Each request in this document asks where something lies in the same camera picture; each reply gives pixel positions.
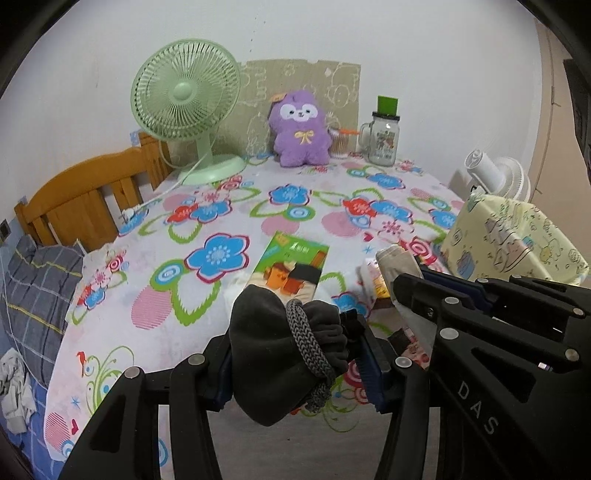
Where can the wooden chair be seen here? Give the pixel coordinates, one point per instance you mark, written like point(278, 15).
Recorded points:
point(72, 207)

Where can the beige white cloth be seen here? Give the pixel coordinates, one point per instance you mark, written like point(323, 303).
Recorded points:
point(393, 262)

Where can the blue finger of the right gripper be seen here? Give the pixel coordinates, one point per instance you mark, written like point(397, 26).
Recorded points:
point(469, 288)

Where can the green tissue pack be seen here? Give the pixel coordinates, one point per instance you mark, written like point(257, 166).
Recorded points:
point(290, 267)

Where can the yellow cartoon storage box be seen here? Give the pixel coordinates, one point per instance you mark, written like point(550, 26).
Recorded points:
point(496, 237)

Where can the white standing fan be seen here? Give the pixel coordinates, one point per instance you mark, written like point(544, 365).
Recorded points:
point(502, 176)

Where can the glass mason jar mug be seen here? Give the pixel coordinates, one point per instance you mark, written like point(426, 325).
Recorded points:
point(379, 138)

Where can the grey plaid pillow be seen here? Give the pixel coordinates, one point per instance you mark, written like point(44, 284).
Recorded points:
point(37, 287)

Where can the purple plush toy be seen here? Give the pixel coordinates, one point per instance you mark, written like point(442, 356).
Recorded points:
point(301, 136)

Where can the toothpick jar orange lid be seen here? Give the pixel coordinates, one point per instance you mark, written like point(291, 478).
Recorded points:
point(343, 142)

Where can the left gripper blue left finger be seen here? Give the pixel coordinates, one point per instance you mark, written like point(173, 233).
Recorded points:
point(218, 381)

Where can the green desk fan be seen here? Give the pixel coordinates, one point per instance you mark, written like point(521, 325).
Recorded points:
point(182, 93)

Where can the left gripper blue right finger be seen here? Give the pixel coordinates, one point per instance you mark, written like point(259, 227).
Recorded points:
point(372, 363)

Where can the yellow cartoon tissue box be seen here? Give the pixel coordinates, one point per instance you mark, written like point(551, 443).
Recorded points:
point(373, 281)

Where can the floral tablecloth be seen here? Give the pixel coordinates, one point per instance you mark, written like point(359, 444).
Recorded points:
point(163, 287)

